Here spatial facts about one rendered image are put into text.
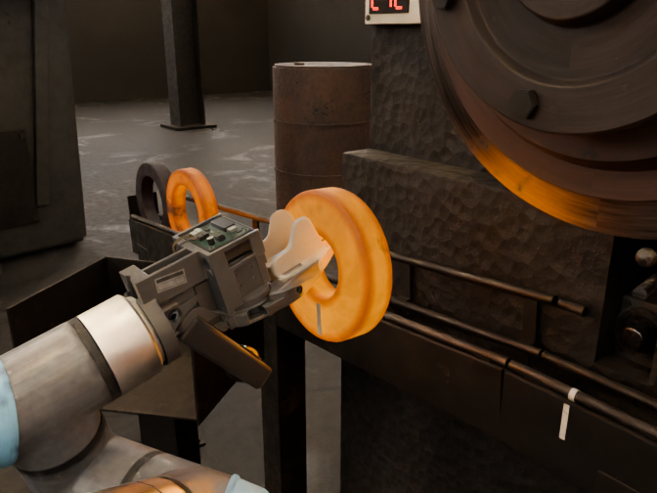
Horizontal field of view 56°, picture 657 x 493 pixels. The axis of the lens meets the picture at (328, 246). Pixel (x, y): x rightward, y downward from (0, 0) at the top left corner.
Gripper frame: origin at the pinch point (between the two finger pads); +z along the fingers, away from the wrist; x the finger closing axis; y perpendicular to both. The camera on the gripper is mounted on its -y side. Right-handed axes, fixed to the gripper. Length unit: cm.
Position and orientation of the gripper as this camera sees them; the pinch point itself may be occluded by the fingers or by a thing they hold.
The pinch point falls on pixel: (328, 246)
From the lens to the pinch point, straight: 63.2
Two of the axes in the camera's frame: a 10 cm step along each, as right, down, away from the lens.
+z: 7.6, -4.4, 4.8
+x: -6.1, -2.4, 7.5
